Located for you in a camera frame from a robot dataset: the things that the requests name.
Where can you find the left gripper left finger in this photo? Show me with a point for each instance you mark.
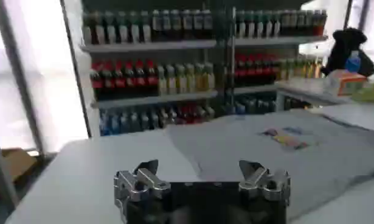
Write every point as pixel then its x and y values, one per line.
pixel 144 181

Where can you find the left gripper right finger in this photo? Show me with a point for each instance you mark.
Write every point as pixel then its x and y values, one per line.
pixel 259 181

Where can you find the grey polo shirt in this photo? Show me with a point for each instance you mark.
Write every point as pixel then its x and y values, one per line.
pixel 250 152

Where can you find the metal shelf rack with bottles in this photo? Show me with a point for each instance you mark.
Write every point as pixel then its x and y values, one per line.
pixel 259 67
pixel 156 79

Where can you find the thin black pole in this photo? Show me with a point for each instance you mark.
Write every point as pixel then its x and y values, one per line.
pixel 77 76

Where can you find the brown cardboard box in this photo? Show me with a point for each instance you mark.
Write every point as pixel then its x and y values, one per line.
pixel 18 164

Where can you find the orange tissue box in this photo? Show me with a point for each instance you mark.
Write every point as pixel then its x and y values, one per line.
pixel 346 82

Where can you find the green cloth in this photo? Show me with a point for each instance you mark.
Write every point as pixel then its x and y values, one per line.
pixel 367 94

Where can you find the blue label water bottle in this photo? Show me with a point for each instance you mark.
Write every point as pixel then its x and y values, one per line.
pixel 353 63

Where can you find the black bag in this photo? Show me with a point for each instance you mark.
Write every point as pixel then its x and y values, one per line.
pixel 341 48

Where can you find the grey window frame post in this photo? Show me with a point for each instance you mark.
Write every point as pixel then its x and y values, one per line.
pixel 20 76

